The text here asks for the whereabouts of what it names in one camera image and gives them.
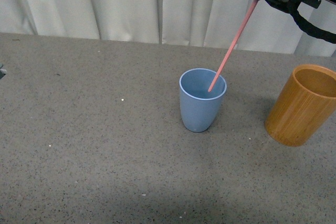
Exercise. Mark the green dish drying rack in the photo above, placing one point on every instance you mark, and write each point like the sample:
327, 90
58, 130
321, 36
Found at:
3, 72

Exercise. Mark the white pleated curtain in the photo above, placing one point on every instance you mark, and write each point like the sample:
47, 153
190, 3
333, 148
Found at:
204, 23

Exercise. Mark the pink chopstick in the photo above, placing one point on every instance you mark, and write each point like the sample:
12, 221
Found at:
234, 42

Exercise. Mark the blue plastic cup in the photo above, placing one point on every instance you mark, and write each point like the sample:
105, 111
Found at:
198, 106

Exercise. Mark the bamboo chopstick holder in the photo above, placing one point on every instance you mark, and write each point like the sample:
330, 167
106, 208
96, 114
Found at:
304, 104

